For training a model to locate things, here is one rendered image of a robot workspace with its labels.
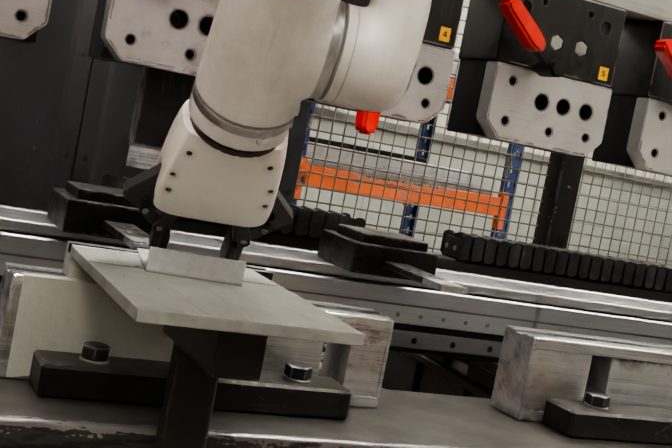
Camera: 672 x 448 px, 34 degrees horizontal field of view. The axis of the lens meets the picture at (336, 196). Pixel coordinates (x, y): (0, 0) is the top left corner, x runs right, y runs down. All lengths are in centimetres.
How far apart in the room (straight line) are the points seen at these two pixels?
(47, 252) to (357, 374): 39
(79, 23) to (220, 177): 69
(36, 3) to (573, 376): 71
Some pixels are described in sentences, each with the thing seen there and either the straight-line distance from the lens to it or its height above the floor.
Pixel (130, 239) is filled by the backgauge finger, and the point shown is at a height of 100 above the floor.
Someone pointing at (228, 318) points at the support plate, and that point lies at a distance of 81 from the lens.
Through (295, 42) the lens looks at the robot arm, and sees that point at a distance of 79.
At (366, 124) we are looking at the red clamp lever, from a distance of 104.
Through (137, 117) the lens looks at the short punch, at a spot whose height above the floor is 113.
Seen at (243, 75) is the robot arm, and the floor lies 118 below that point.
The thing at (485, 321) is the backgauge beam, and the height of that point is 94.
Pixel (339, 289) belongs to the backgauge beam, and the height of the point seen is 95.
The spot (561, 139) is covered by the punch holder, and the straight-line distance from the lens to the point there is 120.
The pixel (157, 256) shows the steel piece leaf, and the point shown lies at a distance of 95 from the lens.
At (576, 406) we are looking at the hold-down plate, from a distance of 125.
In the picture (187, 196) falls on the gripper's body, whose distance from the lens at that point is 92.
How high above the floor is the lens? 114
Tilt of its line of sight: 3 degrees down
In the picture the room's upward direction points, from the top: 11 degrees clockwise
